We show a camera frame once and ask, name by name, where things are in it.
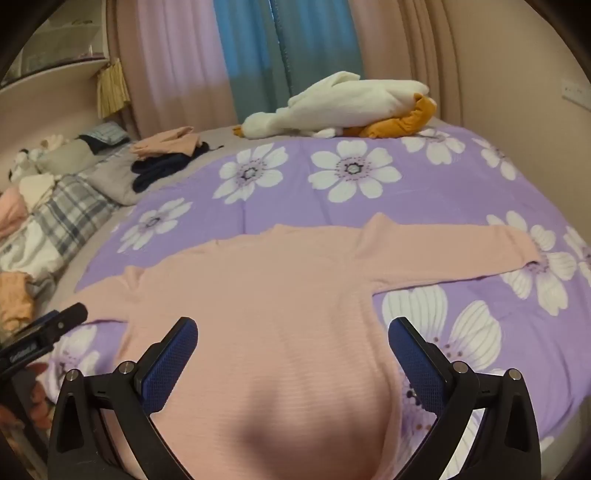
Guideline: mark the peach folded garment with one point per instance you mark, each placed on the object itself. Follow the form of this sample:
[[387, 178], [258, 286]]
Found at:
[[166, 141]]

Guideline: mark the purple floral bedsheet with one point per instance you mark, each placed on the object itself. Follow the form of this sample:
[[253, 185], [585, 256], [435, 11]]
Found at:
[[415, 207]]

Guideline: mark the orange cloth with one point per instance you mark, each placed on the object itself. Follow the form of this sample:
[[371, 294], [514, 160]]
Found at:
[[14, 300]]

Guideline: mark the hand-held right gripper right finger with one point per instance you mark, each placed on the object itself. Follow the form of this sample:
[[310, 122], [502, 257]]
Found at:
[[415, 369]]

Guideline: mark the cream cloth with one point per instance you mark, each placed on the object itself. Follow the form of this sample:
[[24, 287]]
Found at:
[[37, 187]]

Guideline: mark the pink curtain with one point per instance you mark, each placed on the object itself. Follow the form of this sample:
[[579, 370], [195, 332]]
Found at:
[[175, 69], [406, 41]]

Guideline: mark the white cabinet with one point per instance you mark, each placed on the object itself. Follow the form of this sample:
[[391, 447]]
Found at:
[[60, 32]]

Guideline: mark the blue curtain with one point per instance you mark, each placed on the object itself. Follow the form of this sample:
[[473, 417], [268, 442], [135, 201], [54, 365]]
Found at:
[[258, 46]]

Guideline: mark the pink cloth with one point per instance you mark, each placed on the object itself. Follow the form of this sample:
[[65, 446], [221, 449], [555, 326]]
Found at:
[[11, 212]]

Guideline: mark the yellow tassel fringe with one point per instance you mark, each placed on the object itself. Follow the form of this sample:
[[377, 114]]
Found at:
[[113, 87]]

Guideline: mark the pink knit sweater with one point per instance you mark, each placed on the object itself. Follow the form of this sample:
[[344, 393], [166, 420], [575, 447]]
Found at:
[[277, 300]]

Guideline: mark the blue checked cloth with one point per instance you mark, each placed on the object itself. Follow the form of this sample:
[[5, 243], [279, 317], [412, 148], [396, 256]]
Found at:
[[108, 133]]

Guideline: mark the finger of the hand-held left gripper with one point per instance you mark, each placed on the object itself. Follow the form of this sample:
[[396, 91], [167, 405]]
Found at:
[[55, 325]]

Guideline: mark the plaid quilt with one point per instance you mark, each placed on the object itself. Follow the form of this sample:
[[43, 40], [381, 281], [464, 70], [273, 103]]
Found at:
[[69, 207]]

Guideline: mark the grey cloth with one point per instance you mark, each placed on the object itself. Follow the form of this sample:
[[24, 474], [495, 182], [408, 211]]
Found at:
[[111, 180]]

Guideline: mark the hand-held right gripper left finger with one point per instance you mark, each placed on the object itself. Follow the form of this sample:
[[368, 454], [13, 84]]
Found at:
[[171, 364]]

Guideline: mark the white goose plush toy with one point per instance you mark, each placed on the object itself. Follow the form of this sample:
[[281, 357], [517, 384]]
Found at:
[[346, 101]]

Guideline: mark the white wall socket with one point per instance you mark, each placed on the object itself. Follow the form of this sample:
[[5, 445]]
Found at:
[[575, 92]]

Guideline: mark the navy garment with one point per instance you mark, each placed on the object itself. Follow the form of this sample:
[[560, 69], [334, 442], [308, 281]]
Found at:
[[157, 170]]

